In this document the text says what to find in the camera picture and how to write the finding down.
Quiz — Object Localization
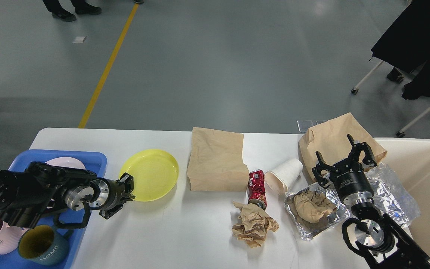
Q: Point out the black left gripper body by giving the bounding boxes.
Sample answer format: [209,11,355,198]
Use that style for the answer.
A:
[89,178,124,215]

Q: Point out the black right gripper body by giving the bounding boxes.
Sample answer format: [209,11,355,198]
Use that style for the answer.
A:
[329,159,374,207]

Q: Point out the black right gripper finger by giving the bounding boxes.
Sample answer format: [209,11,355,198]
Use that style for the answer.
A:
[312,151,336,189]
[346,134,378,173]

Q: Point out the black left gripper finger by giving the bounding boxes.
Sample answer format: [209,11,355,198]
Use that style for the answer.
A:
[100,194,136,219]
[117,173,134,195]

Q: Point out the yellow plastic plate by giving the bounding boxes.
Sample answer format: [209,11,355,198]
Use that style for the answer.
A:
[119,149,179,202]

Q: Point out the dark teal mug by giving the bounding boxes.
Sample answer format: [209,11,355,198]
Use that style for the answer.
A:
[18,225,74,266]

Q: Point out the brown paper bag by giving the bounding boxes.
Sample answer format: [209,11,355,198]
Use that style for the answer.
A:
[299,112,387,183]
[187,127,249,192]

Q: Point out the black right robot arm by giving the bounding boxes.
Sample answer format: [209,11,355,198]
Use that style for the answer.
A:
[312,134,430,269]

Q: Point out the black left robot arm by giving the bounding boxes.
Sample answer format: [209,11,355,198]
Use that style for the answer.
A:
[0,161,135,229]

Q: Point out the crumpled paper ball in foil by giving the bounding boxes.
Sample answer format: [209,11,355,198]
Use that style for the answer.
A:
[293,191,337,223]

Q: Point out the crumpled aluminium foil sheet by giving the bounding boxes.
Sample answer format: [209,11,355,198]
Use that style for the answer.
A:
[365,163,420,228]

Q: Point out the white paper cup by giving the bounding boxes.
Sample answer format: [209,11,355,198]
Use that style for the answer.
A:
[264,158,303,195]

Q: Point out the pink round plate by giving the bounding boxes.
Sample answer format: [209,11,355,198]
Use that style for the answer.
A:
[46,157,86,170]

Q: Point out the aluminium foil tray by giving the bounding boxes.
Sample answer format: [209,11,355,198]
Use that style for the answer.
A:
[284,183,351,241]

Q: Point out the beige plastic bin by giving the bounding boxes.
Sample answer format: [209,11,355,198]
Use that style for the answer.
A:
[377,138,430,262]

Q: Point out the clear plastic piece on floor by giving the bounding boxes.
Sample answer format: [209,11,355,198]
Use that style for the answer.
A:
[297,120,326,133]

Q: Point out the crushed red soda can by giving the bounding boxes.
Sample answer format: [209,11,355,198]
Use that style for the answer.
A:
[247,170,267,210]

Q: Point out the crumpled brown paper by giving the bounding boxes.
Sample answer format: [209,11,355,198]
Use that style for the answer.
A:
[232,201,280,248]

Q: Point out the black jacket on chair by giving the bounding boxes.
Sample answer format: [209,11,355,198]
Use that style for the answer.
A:
[371,0,430,99]

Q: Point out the walking person's legs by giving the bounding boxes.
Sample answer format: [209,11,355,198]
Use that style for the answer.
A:
[43,0,103,22]

